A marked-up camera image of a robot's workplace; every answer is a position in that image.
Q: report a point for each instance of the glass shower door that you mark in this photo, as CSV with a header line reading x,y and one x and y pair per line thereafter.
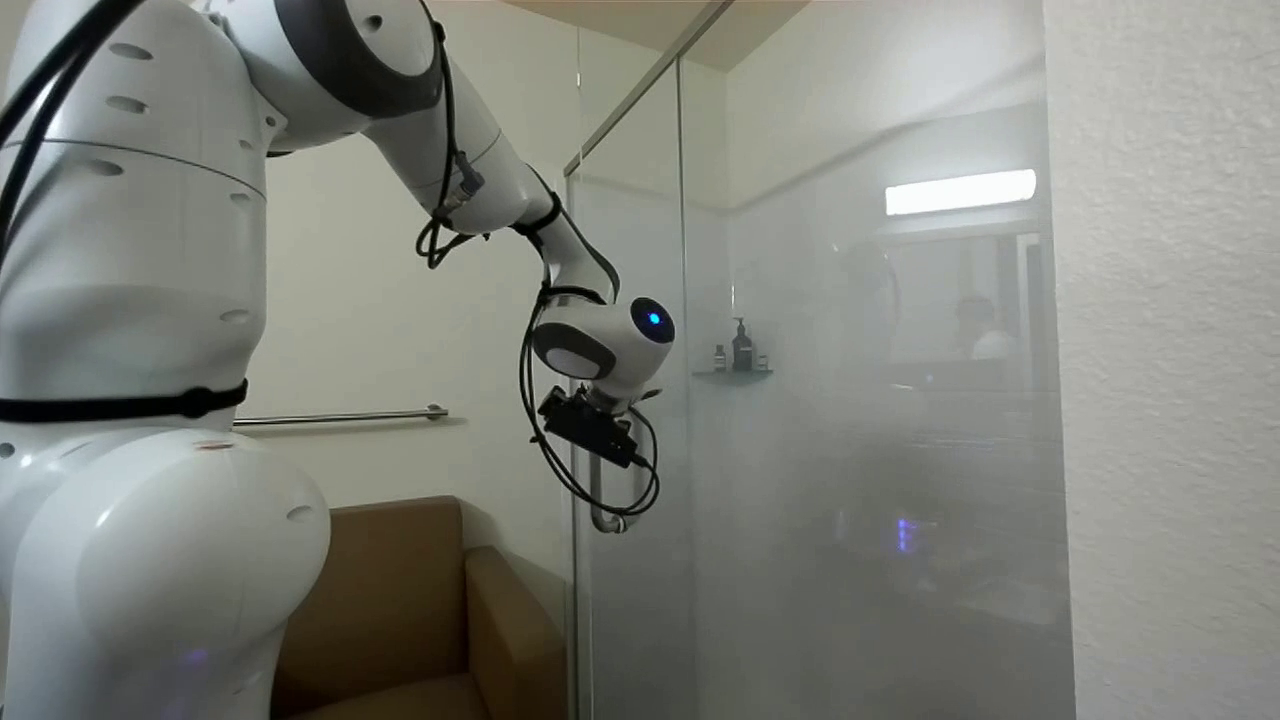
x,y
883,560

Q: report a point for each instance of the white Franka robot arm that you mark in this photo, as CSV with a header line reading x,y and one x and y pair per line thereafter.
x,y
132,265

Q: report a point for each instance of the dark shower shelf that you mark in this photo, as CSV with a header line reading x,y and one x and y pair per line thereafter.
x,y
733,375

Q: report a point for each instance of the fixed glass shower panel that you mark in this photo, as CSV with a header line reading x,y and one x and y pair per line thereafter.
x,y
624,627

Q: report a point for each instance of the black pump bottle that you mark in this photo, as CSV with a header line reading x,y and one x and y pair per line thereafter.
x,y
741,349

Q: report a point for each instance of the metal towel bar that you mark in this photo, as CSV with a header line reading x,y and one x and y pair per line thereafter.
x,y
347,419

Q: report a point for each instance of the brown armchair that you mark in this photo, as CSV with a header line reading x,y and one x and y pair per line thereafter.
x,y
412,612

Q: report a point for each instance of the metal glass header rail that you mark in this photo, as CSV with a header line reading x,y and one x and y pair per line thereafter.
x,y
655,80

